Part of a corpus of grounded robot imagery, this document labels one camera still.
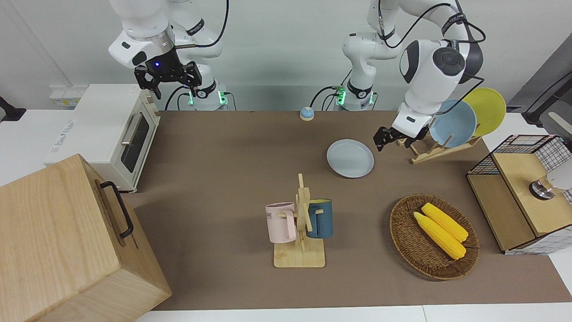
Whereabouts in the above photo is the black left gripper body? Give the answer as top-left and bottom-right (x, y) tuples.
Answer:
(380, 127), (416, 144)

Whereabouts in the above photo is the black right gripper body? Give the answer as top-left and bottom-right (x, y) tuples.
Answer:
(134, 47), (202, 91)

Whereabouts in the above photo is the gray plate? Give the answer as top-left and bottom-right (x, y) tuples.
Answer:
(326, 139), (375, 178)

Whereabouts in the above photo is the wooden plate rack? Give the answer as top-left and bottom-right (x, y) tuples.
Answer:
(398, 117), (483, 165)

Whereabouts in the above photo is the blue plate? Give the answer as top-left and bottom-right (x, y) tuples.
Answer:
(428, 99), (478, 148)

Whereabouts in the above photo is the yellow plate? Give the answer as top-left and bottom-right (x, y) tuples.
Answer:
(463, 88), (507, 137)

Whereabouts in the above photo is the white toaster oven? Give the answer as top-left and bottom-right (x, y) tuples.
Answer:
(43, 84), (161, 194)

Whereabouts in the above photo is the yellow corn cob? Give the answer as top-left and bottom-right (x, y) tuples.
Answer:
(413, 212), (467, 260)
(421, 203), (469, 243)

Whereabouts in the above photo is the brown table mat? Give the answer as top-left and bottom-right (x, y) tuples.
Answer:
(123, 110), (572, 311)

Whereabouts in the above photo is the dark blue mug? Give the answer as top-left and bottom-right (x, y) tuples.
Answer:
(306, 199), (333, 239)

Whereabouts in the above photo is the brown wicker basket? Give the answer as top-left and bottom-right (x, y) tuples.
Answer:
(390, 194), (480, 281)

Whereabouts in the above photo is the pink mug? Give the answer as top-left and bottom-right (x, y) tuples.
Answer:
(265, 202), (298, 244)

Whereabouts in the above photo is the wooden mug tree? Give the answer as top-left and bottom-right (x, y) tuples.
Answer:
(273, 174), (326, 268)

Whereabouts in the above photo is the silver white lamp head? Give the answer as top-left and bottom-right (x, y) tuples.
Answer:
(530, 159), (572, 201)

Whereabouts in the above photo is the black clamp object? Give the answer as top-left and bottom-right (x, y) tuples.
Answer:
(0, 96), (26, 122)

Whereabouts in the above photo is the large wooden box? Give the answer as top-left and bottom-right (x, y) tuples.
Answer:
(0, 153), (172, 322)

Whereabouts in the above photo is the black right base cable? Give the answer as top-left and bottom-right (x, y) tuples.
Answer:
(164, 85), (193, 111)

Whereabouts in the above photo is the black base cable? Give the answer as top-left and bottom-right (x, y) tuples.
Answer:
(310, 67), (353, 111)
(164, 85), (193, 111)

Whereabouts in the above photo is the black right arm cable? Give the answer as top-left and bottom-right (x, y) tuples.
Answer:
(177, 0), (230, 49)

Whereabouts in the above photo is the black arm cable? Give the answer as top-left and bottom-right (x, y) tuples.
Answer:
(378, 0), (487, 50)
(177, 0), (230, 49)

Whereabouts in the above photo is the black left base cable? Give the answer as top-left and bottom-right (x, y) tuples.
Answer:
(310, 67), (353, 111)

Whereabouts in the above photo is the white wall socket strip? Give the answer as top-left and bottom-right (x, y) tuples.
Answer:
(49, 85), (88, 108)

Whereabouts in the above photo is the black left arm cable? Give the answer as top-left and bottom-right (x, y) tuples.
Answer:
(378, 0), (487, 50)

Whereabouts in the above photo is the wire and wood shelf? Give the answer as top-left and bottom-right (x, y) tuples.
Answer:
(466, 134), (572, 255)

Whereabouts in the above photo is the black stand with cable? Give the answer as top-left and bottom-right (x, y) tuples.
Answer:
(522, 71), (572, 137)

